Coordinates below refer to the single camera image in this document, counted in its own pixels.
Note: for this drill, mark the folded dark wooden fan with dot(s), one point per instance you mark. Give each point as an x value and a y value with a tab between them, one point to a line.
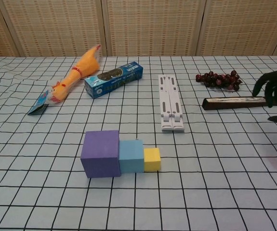
237	103

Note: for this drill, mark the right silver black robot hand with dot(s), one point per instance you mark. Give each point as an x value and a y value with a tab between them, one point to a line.
273	81

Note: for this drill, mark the white folding laptop stand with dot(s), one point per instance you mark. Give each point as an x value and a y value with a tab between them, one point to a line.
167	96

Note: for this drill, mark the large purple foam cube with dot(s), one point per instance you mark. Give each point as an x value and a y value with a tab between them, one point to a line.
99	154

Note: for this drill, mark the light blue checked tablecloth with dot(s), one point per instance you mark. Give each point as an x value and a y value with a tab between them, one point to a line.
56	192

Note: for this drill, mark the medium blue foam cube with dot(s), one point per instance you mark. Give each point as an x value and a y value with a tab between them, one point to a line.
131	156

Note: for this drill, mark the blue cookie box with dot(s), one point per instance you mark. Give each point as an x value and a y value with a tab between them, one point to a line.
114	80

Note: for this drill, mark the small blue packet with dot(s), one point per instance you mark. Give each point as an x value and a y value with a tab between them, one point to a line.
38	106

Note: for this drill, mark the small yellow foam cube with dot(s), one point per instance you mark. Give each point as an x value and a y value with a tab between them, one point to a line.
152	160

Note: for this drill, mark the beige woven folding screen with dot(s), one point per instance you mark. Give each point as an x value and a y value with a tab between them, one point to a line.
152	24

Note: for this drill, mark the dark red grape bunch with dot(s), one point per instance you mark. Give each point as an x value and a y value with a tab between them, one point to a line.
215	80

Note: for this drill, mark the yellow rubber chicken toy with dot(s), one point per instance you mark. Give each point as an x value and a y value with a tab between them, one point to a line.
86	65

